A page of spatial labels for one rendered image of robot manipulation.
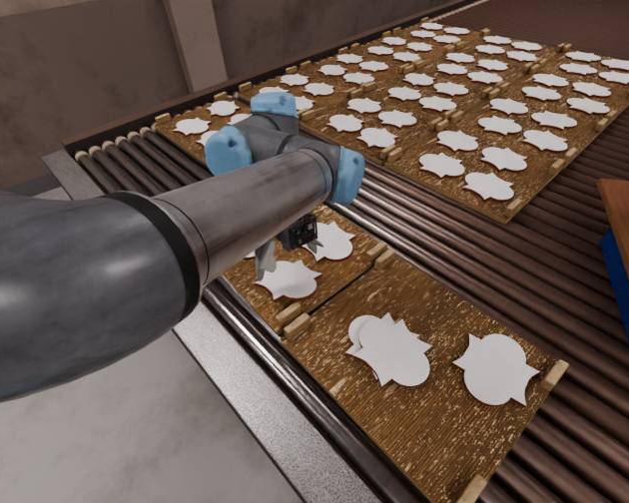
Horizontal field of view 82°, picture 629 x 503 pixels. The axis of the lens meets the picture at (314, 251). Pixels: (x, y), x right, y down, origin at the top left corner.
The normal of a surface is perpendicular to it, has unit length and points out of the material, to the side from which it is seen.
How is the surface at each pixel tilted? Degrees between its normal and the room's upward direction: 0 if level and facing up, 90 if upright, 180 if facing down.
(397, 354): 0
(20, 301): 55
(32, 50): 90
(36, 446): 0
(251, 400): 0
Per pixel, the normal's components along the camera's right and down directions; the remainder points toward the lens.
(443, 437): -0.04, -0.69
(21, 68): 0.59, 0.56
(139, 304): 0.81, 0.24
